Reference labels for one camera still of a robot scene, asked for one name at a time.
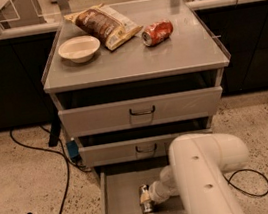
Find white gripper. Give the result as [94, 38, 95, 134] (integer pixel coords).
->
[139, 180, 179, 205]

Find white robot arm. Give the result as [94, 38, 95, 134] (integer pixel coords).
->
[139, 133, 249, 214]

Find grey bottom drawer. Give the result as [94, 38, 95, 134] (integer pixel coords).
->
[100, 160, 186, 214]

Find grey drawer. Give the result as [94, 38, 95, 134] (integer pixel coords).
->
[58, 86, 222, 137]
[78, 126, 215, 170]
[100, 160, 186, 214]

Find grey middle drawer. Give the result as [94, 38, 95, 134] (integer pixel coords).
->
[78, 126, 215, 170]

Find grey top drawer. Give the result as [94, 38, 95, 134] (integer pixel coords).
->
[58, 86, 222, 137]

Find grey drawer cabinet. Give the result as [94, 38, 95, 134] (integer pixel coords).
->
[31, 0, 248, 193]

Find crushed orange soda can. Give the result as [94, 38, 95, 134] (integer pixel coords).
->
[141, 20, 173, 47]

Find dark counter cabinets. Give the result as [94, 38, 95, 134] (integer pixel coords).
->
[0, 1, 268, 130]

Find blue power adapter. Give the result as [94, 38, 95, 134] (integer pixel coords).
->
[66, 139, 81, 163]

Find white bowl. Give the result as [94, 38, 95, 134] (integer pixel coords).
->
[58, 35, 101, 63]

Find brown chip bag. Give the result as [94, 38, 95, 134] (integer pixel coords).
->
[64, 4, 143, 51]

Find black cable left floor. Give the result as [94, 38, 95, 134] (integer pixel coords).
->
[8, 118, 98, 214]

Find black cable floor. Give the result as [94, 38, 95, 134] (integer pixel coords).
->
[223, 165, 268, 203]
[8, 118, 98, 214]

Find black cable right floor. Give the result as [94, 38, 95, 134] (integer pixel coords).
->
[223, 165, 268, 203]

